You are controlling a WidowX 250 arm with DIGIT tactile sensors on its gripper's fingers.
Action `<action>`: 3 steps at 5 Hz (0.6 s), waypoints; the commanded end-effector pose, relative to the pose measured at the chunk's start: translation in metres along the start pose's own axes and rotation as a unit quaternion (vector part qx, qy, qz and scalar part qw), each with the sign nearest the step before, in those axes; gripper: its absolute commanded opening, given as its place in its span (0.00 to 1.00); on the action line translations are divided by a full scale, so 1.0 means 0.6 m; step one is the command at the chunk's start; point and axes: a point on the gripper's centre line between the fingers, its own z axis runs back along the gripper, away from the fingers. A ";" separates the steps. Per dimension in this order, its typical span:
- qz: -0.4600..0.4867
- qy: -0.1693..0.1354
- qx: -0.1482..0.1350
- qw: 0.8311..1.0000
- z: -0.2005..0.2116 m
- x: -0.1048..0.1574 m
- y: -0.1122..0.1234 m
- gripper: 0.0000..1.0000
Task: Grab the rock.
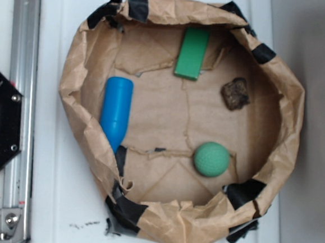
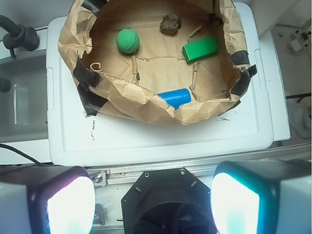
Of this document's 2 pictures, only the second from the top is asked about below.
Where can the green dimpled ball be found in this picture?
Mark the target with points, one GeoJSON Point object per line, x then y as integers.
{"type": "Point", "coordinates": [128, 41]}

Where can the dark grey clamp knob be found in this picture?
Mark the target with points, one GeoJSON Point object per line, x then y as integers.
{"type": "Point", "coordinates": [18, 36]}

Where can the black octagonal mount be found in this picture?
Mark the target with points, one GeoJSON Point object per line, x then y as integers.
{"type": "Point", "coordinates": [171, 201]}

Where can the white bracket parts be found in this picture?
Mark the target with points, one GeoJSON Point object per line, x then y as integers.
{"type": "Point", "coordinates": [301, 40]}

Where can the blue cylinder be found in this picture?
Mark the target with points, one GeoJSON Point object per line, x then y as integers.
{"type": "Point", "coordinates": [176, 98]}

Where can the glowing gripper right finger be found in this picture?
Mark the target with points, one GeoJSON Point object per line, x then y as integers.
{"type": "Point", "coordinates": [262, 197]}

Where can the green rectangular block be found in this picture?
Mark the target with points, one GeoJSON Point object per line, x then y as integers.
{"type": "Point", "coordinates": [200, 49]}

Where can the brown paper bag tray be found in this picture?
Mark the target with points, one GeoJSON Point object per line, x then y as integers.
{"type": "Point", "coordinates": [127, 85]}

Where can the white plastic lid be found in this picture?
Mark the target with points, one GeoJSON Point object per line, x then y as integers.
{"type": "Point", "coordinates": [105, 140]}

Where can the clear plastic bin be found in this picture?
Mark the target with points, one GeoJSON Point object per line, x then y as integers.
{"type": "Point", "coordinates": [23, 108]}

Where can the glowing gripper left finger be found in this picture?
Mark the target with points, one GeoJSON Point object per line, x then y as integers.
{"type": "Point", "coordinates": [46, 200]}

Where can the brown rock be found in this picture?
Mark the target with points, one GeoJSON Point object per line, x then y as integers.
{"type": "Point", "coordinates": [170, 24]}

